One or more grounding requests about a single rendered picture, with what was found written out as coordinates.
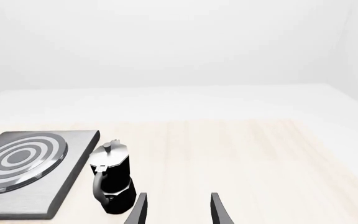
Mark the black moka pot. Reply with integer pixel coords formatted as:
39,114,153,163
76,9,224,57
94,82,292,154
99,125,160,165
89,139,137,215

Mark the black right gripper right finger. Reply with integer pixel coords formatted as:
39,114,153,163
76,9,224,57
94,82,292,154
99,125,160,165
210,192,235,224

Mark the flat black stove plate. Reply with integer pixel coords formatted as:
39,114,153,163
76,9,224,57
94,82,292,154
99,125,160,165
0,129,101,221

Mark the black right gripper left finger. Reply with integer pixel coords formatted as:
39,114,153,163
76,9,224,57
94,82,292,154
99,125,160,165
123,192,148,224

